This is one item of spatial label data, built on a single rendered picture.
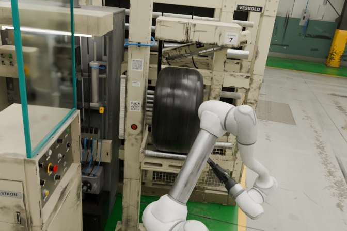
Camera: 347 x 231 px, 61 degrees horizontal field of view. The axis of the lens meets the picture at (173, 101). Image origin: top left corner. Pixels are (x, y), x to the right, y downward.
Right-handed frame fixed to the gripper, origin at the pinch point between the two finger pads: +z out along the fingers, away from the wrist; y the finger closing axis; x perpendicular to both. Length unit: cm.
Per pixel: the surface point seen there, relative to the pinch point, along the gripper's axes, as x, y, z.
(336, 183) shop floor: 177, 156, -65
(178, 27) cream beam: 33, -39, 80
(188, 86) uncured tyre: 10.1, -29.7, 38.6
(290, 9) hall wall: 797, 394, 380
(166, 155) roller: -13.6, 16.6, 26.9
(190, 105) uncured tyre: 3.6, -25.7, 28.6
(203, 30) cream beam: 46, -38, 68
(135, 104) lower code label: -17, -8, 60
